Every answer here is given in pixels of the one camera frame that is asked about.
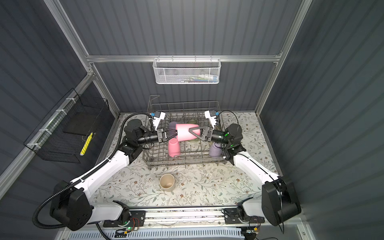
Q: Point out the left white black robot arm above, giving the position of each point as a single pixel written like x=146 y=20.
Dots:
x=70 y=202

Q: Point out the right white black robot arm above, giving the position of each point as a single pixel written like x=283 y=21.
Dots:
x=279 y=201

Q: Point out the large purple plastic cup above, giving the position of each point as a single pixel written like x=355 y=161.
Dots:
x=172 y=126

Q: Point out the grey wire dish rack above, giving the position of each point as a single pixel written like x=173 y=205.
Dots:
x=193 y=151

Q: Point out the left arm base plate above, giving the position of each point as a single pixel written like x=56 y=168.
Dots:
x=131 y=219

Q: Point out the pink plastic cup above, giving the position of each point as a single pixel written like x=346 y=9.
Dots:
x=183 y=132
x=174 y=148

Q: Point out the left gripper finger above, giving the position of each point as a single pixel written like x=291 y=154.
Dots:
x=169 y=137
x=170 y=131

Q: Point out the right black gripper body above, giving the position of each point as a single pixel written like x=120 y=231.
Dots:
x=207 y=133

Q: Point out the aluminium front rail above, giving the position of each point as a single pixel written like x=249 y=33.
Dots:
x=172 y=217

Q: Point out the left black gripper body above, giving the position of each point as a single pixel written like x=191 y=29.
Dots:
x=161 y=135

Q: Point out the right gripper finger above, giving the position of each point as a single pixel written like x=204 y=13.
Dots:
x=200 y=136
x=197 y=130

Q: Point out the tubes in white basket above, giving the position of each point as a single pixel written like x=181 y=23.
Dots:
x=210 y=79

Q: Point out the beige plastic cup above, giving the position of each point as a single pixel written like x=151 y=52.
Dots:
x=167 y=182

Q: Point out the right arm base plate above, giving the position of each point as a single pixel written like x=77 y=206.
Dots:
x=238 y=216

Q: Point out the yellow brush in basket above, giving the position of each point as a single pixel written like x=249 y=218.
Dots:
x=86 y=144

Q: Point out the green transparent glass cup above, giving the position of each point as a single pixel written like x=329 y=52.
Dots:
x=193 y=122

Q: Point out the small purple plastic cup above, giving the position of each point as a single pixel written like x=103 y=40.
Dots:
x=215 y=150

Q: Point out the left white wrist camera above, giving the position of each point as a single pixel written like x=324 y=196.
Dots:
x=157 y=117

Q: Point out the white mesh wall basket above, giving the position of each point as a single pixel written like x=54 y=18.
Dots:
x=167 y=72

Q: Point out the black wire wall basket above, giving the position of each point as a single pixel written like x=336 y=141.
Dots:
x=62 y=136

